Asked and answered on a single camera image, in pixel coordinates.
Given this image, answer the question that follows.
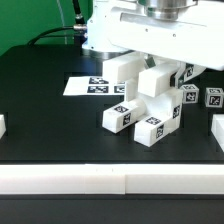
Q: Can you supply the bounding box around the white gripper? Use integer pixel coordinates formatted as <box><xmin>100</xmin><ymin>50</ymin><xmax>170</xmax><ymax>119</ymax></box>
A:
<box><xmin>106</xmin><ymin>1</ymin><xmax>224</xmax><ymax>88</ymax></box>

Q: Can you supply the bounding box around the white chair back frame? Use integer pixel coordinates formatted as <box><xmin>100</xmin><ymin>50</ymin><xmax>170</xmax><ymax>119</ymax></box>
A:
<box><xmin>102</xmin><ymin>52</ymin><xmax>205</xmax><ymax>97</ymax></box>

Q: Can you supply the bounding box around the white tagged cube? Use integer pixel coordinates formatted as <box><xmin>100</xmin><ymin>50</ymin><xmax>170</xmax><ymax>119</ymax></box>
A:
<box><xmin>180</xmin><ymin>84</ymin><xmax>199</xmax><ymax>104</ymax></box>
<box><xmin>205</xmin><ymin>87</ymin><xmax>224</xmax><ymax>108</ymax></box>

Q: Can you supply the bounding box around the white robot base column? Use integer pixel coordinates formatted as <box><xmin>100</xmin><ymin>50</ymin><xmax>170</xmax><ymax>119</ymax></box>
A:
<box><xmin>81</xmin><ymin>0</ymin><xmax>134</xmax><ymax>60</ymax></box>

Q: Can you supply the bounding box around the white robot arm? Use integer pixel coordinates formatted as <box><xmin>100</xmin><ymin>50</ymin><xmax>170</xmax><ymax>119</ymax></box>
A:
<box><xmin>106</xmin><ymin>0</ymin><xmax>224</xmax><ymax>71</ymax></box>

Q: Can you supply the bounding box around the white block right edge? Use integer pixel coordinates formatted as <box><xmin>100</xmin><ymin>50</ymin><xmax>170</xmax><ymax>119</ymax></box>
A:
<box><xmin>211</xmin><ymin>114</ymin><xmax>224</xmax><ymax>152</ymax></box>

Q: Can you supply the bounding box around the white flat tag plate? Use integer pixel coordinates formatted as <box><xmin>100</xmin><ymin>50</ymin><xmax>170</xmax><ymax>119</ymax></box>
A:
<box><xmin>63</xmin><ymin>76</ymin><xmax>125</xmax><ymax>96</ymax></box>

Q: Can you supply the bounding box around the white front rail bar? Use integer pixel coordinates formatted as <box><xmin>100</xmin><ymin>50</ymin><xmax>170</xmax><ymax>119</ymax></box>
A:
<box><xmin>0</xmin><ymin>164</ymin><xmax>224</xmax><ymax>195</ymax></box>

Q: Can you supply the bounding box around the black cable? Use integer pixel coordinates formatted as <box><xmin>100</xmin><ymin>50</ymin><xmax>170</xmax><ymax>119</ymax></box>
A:
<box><xmin>26</xmin><ymin>0</ymin><xmax>88</xmax><ymax>46</ymax></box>

